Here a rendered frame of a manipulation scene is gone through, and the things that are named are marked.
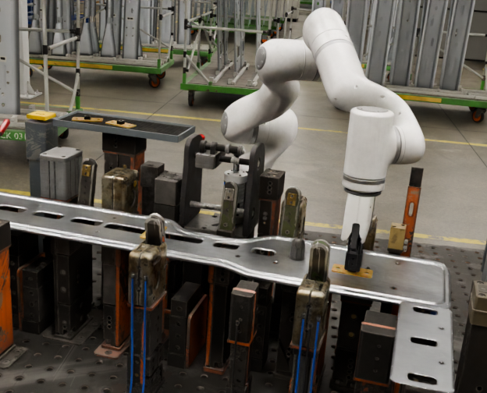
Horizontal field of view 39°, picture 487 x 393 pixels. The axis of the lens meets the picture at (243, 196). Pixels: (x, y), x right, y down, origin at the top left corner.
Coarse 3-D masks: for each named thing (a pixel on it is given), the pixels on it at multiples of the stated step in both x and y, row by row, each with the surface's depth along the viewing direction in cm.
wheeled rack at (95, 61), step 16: (160, 0) 832; (160, 16) 837; (144, 32) 933; (160, 32) 844; (160, 48) 851; (48, 64) 865; (64, 64) 863; (80, 64) 862; (96, 64) 861; (112, 64) 865; (128, 64) 868; (144, 64) 867; (160, 64) 858
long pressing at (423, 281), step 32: (0, 192) 176; (32, 224) 158; (64, 224) 159; (128, 224) 162; (192, 256) 148; (224, 256) 148; (256, 256) 149; (288, 256) 150; (384, 256) 154; (352, 288) 137; (384, 288) 138; (416, 288) 139; (448, 288) 141
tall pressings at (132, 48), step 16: (48, 0) 888; (64, 0) 880; (112, 0) 883; (128, 0) 874; (32, 16) 873; (48, 16) 894; (64, 16) 885; (112, 16) 888; (128, 16) 879; (32, 32) 870; (48, 32) 915; (96, 32) 919; (112, 32) 894; (128, 32) 885; (32, 48) 875; (64, 48) 878; (80, 48) 895; (96, 48) 919; (112, 48) 895; (128, 48) 890
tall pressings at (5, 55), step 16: (0, 0) 529; (16, 0) 534; (0, 16) 532; (16, 16) 538; (0, 32) 536; (16, 32) 541; (0, 48) 540; (16, 48) 544; (0, 64) 543; (16, 64) 548; (0, 80) 547; (16, 80) 551; (0, 96) 550; (16, 96) 554; (0, 112) 554; (16, 112) 558
